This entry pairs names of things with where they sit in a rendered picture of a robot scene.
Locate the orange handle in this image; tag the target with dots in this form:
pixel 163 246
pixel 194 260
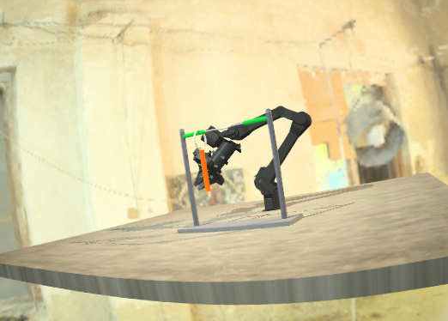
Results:
pixel 203 161

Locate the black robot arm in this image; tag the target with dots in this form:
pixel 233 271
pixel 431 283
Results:
pixel 265 178

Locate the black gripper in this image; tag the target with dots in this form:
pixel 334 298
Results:
pixel 214 165

